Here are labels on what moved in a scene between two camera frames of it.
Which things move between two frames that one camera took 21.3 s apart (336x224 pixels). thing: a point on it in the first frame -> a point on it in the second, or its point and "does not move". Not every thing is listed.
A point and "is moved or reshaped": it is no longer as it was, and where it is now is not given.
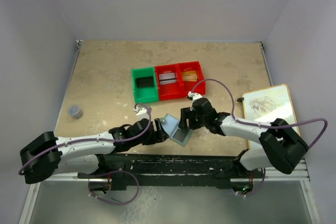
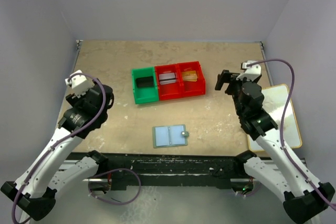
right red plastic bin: [183, 87] does not move
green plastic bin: [145, 94] does not move
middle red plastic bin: [168, 91] does not move
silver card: [167, 78] does not move
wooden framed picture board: [271, 105] does not move
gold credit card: [189, 76] does not move
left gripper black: [157, 136] -> [75, 101]
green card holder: [170, 125] is moved or reshaped
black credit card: [181, 134] -> [144, 82]
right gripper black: [186, 114] -> [225, 77]
